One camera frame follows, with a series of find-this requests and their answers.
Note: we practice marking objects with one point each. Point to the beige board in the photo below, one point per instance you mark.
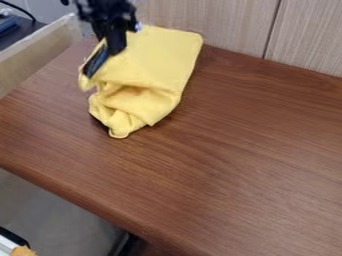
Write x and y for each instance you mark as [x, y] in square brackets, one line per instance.
[31, 58]

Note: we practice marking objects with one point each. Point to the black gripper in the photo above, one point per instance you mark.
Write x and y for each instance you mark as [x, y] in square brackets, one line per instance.
[104, 15]

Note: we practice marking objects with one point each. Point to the black desk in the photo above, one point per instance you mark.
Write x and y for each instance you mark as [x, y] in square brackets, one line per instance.
[18, 33]

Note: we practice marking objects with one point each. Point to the yellow cloth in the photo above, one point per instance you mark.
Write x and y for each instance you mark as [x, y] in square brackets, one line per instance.
[147, 76]

